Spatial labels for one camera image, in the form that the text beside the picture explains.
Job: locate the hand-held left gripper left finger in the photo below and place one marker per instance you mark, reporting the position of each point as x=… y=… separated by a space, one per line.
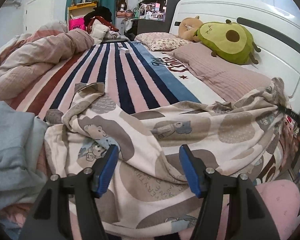
x=106 y=172

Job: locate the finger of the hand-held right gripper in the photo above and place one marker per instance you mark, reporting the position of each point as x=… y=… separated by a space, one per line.
x=290 y=115

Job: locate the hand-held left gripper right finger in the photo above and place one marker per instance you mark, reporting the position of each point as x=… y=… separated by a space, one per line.
x=190 y=172

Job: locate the bear printed beige pants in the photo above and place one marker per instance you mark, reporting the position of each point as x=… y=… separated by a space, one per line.
x=165 y=135

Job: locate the person's pink pajama leg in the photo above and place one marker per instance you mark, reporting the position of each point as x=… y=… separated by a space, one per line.
x=265 y=205

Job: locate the pink ribbed pillow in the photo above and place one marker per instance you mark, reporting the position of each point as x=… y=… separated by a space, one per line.
x=215 y=67

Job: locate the green avocado plush toy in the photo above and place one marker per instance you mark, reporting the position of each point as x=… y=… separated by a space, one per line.
x=227 y=41

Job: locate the white bed headboard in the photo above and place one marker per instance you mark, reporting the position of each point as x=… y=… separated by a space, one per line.
x=265 y=17

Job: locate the pile of folded clothes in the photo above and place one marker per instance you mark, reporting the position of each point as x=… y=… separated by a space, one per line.
x=10 y=142

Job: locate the striped pink navy blanket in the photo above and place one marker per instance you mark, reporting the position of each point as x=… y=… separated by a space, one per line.
x=130 y=67

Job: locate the small white box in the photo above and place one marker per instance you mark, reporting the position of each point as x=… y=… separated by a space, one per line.
x=124 y=49

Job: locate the dark low table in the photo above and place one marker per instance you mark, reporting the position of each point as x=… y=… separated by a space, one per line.
x=115 y=40

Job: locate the orange plush toy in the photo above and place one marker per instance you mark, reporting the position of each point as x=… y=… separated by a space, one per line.
x=188 y=27

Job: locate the floral pillow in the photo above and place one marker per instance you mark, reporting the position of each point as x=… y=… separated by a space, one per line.
x=160 y=41

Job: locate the white cushion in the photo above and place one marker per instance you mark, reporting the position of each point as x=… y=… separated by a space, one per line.
x=98 y=31

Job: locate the pink crumpled quilt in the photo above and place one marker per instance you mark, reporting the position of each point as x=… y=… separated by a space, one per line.
x=40 y=47

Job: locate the pink shopping bag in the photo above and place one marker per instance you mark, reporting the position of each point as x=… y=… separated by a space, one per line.
x=76 y=25

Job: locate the cluttered desk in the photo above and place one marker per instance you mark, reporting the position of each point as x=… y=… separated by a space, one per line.
x=145 y=23

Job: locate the mannequin head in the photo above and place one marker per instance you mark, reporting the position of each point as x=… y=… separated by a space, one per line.
x=122 y=6

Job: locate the bottles and boxes clutter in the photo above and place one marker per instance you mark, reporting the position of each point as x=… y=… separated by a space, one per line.
x=150 y=10

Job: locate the yellow shelf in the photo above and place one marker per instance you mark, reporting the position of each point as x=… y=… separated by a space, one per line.
x=82 y=5

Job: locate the white door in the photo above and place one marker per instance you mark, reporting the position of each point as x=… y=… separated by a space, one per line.
x=38 y=12

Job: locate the white air conditioner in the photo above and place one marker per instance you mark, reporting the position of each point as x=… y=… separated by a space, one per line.
x=11 y=2

